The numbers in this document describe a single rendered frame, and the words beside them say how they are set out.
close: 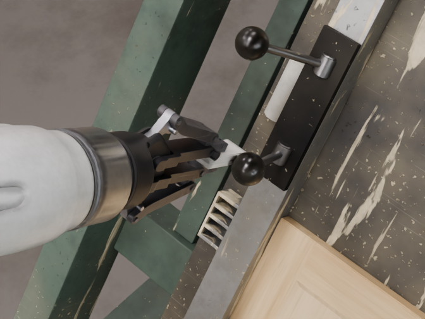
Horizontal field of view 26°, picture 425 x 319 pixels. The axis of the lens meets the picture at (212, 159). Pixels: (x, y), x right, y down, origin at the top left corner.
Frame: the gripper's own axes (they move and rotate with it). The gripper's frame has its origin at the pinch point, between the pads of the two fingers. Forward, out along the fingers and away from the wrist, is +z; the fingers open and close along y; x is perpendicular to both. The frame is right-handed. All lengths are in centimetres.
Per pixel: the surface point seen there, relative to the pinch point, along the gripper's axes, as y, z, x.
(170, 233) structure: 23.2, 20.6, -11.9
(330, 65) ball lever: -12.4, 11.2, 2.5
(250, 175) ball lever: -0.1, 0.1, 4.5
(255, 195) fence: 7.0, 12.8, 0.7
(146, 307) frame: 50, 42, -21
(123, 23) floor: 53, 173, -144
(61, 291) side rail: 37.2, 12.1, -19.8
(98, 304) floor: 102, 105, -67
